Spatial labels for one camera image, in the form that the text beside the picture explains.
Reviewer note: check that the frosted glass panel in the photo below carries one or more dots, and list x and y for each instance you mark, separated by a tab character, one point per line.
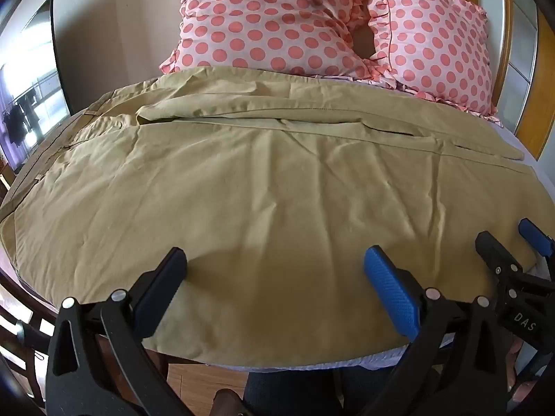
524	39

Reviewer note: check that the brown rounded object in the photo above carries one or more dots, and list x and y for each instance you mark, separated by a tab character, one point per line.
227	403

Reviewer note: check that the khaki pants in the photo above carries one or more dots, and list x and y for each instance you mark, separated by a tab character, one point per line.
260	182

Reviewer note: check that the dark wooden chair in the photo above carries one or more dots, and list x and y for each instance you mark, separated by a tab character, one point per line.
26	333

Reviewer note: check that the black flat screen television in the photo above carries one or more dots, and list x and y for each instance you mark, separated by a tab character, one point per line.
39	56

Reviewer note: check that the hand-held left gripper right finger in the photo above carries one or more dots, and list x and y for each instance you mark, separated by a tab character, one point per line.
390	290

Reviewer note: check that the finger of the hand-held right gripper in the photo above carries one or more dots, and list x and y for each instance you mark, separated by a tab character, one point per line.
494	251
535	234

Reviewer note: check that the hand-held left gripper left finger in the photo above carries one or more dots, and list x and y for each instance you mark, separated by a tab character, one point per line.
161	288

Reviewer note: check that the wooden headboard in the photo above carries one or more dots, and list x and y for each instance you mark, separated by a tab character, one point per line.
536	112

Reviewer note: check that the pink polka dot pillow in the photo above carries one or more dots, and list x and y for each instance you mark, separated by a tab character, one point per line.
433	39
269	17

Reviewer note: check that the person's right hand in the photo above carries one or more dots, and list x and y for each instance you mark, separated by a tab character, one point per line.
517	355

